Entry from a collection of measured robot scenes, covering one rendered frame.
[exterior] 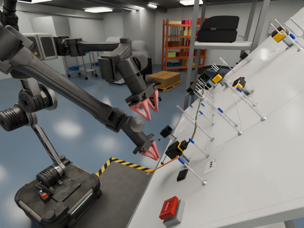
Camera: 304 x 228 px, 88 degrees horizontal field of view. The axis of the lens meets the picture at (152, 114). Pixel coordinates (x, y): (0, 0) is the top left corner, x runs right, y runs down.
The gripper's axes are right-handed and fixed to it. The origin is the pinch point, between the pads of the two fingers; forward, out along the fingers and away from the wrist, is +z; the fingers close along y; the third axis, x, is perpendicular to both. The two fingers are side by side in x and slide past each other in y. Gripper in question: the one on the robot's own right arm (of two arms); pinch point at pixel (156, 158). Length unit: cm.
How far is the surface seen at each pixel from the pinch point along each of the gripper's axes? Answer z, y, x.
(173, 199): 2.2, -18.3, -18.0
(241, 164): 3.2, -9.1, -35.1
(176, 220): 4.4, -22.3, -19.1
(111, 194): 34, 16, 123
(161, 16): -257, 806, 272
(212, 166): 4.5, -6.2, -25.6
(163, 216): 2.6, -22.5, -16.2
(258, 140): 2.5, -2.8, -39.2
